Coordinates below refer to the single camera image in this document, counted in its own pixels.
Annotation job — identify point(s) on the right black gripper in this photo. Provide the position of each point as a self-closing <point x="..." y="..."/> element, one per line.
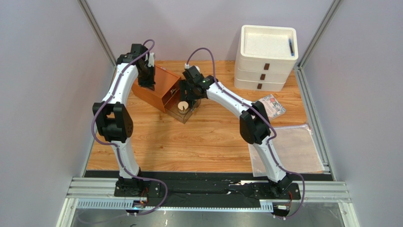
<point x="188" y="95"/>

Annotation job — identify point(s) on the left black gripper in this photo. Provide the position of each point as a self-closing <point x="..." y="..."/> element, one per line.
<point x="150" y="83"/>

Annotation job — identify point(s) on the gold lid cream jar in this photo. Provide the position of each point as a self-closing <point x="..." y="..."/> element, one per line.
<point x="183" y="107"/>

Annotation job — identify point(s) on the clear drawer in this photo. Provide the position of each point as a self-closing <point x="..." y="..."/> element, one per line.
<point x="172" y="110"/>
<point x="173" y="91"/>

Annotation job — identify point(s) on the orange drawer box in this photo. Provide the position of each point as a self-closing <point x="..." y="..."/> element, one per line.
<point x="166" y="88"/>

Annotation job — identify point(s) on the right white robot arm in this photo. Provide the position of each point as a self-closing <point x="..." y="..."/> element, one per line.
<point x="254" y="124"/>

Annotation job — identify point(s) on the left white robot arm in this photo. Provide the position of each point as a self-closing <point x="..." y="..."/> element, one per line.
<point x="112" y="120"/>

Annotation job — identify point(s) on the floral patterned palette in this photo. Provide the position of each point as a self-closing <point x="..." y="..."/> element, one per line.
<point x="272" y="106"/>

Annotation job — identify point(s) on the white three-drawer organizer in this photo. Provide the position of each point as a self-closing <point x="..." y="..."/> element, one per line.
<point x="263" y="60"/>

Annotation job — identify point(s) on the blue pen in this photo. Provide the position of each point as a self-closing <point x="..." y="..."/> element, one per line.
<point x="292" y="53"/>

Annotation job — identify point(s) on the clear plastic bag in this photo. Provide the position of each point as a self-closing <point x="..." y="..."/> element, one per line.
<point x="296" y="151"/>

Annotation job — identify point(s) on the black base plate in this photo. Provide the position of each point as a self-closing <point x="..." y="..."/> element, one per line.
<point x="201" y="190"/>

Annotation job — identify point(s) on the aluminium front rail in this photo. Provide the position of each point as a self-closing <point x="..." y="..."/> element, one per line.
<point x="97" y="193"/>

